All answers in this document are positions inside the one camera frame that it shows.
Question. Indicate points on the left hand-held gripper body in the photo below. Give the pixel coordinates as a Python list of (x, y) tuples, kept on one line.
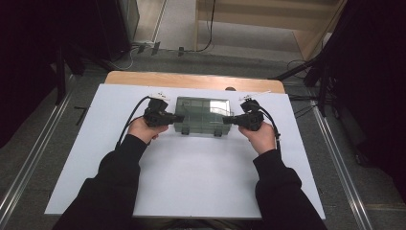
[(156, 116)]

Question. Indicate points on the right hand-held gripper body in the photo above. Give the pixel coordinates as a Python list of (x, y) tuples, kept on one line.
[(252, 119)]

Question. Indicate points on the grey plastic compartment box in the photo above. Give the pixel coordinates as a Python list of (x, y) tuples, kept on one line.
[(202, 116)]

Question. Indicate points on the person's left hand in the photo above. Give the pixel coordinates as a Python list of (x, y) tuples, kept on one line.
[(145, 131)]

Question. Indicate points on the person's right hand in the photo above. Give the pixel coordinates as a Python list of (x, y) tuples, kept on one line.
[(263, 139)]

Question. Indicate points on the wooden table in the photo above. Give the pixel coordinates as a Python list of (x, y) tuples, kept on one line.
[(143, 79)]

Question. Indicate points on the white table cover board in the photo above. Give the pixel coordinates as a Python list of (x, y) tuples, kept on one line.
[(198, 172)]

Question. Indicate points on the black plug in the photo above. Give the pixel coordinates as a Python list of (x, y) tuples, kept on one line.
[(141, 49), (181, 51), (156, 48)]

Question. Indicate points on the black tripod stand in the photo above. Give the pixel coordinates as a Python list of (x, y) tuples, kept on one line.
[(322, 73)]

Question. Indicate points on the black cabinet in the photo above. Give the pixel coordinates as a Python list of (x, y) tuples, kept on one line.
[(115, 28)]

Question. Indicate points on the person's lap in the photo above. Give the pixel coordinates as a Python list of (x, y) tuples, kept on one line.
[(198, 225)]

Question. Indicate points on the black curtain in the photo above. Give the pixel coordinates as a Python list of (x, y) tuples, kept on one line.
[(28, 64), (373, 80)]

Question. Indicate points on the metal floor rail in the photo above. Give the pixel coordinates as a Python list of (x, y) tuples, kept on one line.
[(338, 166), (35, 150)]

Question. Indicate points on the light wooden bench frame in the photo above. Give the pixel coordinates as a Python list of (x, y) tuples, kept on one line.
[(306, 16)]

